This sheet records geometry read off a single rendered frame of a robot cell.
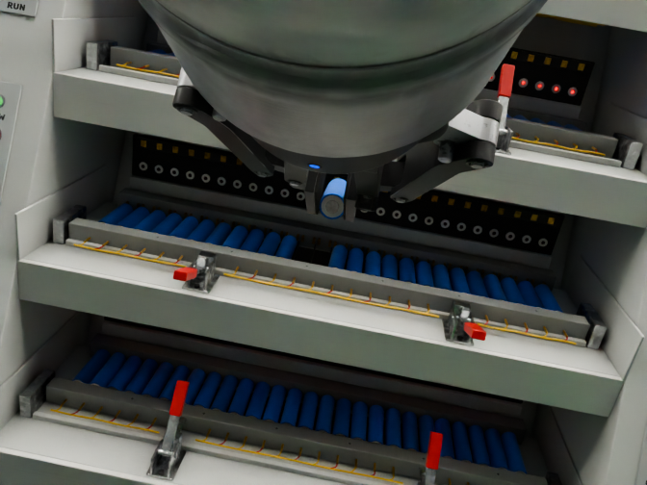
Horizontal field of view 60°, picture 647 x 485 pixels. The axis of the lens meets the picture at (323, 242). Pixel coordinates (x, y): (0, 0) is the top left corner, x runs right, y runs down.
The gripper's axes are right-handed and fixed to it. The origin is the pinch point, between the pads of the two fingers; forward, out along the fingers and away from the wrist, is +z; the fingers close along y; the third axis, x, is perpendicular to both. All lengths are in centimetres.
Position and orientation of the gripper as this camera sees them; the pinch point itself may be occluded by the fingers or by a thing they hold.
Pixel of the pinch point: (334, 185)
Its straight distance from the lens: 35.4
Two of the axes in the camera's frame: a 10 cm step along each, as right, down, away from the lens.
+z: 0.1, 1.3, 9.9
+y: -9.8, -1.9, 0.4
